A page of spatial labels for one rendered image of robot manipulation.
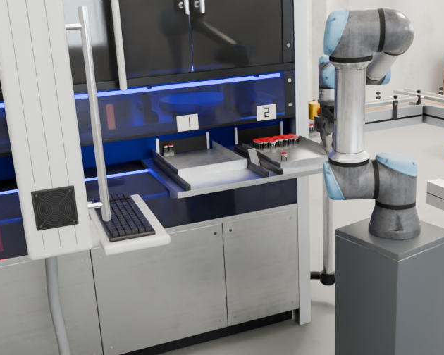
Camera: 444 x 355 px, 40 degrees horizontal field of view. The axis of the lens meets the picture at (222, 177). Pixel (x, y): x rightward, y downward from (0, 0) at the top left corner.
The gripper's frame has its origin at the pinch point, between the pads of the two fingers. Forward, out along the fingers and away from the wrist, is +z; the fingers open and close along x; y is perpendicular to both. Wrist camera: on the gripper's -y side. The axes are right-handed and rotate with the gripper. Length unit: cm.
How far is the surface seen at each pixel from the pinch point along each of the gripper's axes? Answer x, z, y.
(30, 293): 108, 47, 39
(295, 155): 4.9, 3.3, 18.6
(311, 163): 7.7, 2.2, 1.5
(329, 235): -31, 57, 54
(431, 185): -85, 38, 45
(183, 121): 43, -11, 39
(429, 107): -82, -1, 47
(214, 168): 40.6, 1.7, 13.0
